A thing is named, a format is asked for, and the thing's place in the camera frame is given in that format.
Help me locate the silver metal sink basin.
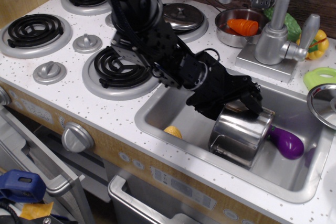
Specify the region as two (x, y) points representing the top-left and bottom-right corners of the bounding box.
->
(135, 63), (335, 204)

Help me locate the silver oven dial knob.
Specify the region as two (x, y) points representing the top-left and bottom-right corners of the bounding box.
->
(61, 122), (94, 153)

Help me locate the far left black burner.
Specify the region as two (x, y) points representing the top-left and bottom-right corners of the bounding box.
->
(1, 14), (72, 59)

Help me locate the green toy vegetable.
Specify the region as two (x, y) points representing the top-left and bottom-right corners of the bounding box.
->
(263, 7), (302, 42)

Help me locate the light green toy ring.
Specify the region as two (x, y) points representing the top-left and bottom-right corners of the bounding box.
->
(303, 67), (336, 91)

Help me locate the blue clamp tool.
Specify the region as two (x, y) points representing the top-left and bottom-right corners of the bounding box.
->
(1, 169), (46, 203)

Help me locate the yellow toy corn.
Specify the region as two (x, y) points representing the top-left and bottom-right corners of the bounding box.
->
(164, 125), (182, 139)

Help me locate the small steel saucepan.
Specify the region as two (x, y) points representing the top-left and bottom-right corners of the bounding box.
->
(206, 0), (269, 48)

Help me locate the orange toy carrot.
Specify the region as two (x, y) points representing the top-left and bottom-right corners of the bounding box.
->
(227, 19), (259, 36)

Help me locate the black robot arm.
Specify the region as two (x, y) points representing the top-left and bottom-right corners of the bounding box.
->
(107, 0), (262, 120)

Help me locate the stainless steel pot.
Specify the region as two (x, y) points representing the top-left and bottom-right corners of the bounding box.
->
(208, 100), (275, 167)

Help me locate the silver lid at right edge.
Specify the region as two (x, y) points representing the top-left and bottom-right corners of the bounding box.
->
(307, 83), (335, 130)

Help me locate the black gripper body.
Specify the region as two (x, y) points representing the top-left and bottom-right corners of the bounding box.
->
(186, 51), (263, 119)

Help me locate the silver stove knob front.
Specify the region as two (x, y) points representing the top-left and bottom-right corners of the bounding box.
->
(33, 61), (67, 85)

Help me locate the back right black burner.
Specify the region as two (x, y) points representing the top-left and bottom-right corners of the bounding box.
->
(173, 12), (208, 43)

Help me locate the front centre black burner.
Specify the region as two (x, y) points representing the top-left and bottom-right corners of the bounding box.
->
(82, 46), (159, 101)

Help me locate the yellow cloth piece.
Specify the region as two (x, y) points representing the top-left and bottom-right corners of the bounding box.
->
(19, 202), (54, 220)

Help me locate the silver dishwasher door handle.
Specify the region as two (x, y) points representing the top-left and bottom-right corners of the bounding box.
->
(108, 175), (187, 224)

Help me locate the purple toy eggplant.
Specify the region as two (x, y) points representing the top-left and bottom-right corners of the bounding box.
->
(267, 125), (305, 160)

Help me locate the silver oven door handle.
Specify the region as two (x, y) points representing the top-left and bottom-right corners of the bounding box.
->
(46, 175), (79, 197)

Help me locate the silver toy faucet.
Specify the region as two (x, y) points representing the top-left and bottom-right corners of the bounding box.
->
(235, 0), (320, 83)

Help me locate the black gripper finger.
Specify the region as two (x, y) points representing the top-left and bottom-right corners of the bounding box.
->
(240, 93), (263, 115)

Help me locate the silver edge dial knob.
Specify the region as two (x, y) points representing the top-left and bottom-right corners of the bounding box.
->
(0, 87), (12, 105)

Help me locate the silver stove knob middle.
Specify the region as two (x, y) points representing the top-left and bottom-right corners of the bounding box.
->
(105, 13), (114, 28)

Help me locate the silver stove knob left-centre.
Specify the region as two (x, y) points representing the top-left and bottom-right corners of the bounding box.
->
(72, 34), (102, 54)

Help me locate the yellow toy bell pepper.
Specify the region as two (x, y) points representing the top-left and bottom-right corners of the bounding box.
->
(306, 29), (329, 60)

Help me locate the silver pot lid on burner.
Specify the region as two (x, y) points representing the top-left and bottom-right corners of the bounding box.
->
(163, 3), (204, 30)

